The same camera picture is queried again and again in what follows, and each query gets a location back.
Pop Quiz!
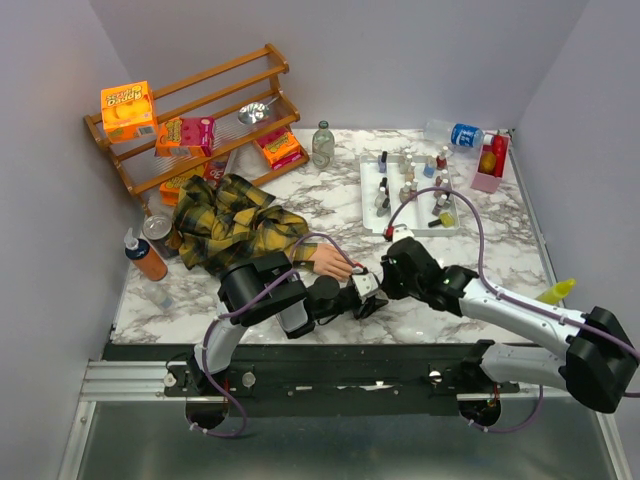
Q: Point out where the orange box bottom shelf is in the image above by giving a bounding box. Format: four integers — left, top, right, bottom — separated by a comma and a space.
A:
159, 175, 191, 207

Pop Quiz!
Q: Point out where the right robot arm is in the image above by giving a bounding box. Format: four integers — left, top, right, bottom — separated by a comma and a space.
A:
381, 238, 639, 413

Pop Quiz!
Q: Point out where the pink orange sponge box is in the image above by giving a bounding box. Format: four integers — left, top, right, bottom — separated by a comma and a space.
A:
155, 116, 215, 158

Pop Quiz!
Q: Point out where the red ketchup bottle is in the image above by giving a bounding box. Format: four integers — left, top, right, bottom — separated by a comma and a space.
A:
492, 134, 508, 178

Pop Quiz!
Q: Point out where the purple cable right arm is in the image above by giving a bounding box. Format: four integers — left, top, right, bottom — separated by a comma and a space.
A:
383, 185, 640, 434

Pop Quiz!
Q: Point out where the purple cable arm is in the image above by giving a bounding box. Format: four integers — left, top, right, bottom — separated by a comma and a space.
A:
188, 233, 369, 439
383, 185, 640, 434

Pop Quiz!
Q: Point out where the white plastic organizer tray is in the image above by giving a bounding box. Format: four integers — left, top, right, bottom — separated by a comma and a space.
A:
359, 152, 459, 237

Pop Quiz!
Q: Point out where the orange spray bottle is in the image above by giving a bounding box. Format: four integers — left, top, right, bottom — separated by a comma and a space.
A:
124, 228, 168, 282

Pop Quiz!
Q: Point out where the yellow lemon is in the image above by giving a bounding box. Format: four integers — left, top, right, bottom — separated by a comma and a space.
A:
478, 151, 497, 175

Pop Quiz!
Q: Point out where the blue polish bottle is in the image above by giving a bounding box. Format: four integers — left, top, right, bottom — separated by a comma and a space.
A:
423, 155, 437, 178

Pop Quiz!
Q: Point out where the orange scrub box large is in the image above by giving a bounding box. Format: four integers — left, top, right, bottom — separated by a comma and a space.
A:
100, 81, 158, 144

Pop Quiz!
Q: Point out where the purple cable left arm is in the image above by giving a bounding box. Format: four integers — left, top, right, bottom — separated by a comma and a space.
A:
188, 233, 369, 439

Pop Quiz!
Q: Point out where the glass bottle with cap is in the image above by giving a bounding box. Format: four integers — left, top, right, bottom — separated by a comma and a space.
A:
311, 120, 335, 170

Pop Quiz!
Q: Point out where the gold glitter bottle white cap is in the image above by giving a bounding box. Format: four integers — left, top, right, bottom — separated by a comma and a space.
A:
399, 181, 411, 203

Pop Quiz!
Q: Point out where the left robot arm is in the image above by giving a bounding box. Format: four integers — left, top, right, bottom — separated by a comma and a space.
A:
187, 252, 388, 395

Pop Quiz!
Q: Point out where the purple polish bottle back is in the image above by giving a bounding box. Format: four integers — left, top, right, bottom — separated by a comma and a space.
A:
378, 151, 388, 173

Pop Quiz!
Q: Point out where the copper glitter bottle white cap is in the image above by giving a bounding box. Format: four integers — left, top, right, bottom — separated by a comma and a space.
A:
434, 170, 451, 198

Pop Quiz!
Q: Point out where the coral polish bottle white cap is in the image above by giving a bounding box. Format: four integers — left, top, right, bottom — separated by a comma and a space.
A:
404, 162, 416, 182

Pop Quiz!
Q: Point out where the yellow polish bottle black cap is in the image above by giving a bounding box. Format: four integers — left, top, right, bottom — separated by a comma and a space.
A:
428, 212, 456, 228

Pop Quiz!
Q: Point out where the mannequin hand with long nails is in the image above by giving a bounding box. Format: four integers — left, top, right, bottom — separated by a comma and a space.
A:
310, 244, 353, 282

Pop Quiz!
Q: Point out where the metal spoon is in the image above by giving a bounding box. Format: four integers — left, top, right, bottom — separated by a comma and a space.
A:
237, 96, 279, 126

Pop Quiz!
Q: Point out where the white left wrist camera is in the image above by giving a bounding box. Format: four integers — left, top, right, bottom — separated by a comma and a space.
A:
351, 267, 380, 302

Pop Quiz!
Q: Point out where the wooden shelf rack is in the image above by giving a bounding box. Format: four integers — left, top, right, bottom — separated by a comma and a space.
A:
84, 44, 300, 214

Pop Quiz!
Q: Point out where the orange pink box lower shelf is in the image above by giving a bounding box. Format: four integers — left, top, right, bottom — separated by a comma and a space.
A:
254, 127, 302, 170

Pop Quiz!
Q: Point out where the yellow object behind arm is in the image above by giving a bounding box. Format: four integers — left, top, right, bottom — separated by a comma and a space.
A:
536, 278, 577, 305

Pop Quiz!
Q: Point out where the plastic water bottle blue label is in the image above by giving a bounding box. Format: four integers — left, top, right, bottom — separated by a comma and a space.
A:
423, 120, 495, 149

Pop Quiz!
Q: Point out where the metal soda can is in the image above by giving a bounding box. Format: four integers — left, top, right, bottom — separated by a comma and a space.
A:
142, 214, 181, 259

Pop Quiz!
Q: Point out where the red white package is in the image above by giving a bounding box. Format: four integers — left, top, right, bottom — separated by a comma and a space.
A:
203, 153, 230, 188

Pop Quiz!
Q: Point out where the silver glitter bottle black cap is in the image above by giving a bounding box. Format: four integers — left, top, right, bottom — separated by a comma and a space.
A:
374, 192, 390, 218

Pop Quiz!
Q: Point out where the yellow plaid shirt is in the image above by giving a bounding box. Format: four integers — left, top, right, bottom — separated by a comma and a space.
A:
172, 174, 317, 275

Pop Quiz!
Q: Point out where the black mounting rail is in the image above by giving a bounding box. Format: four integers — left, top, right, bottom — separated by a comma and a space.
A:
99, 339, 546, 419

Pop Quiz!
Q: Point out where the small clear bottle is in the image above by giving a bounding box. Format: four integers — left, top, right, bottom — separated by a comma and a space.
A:
143, 282, 173, 310

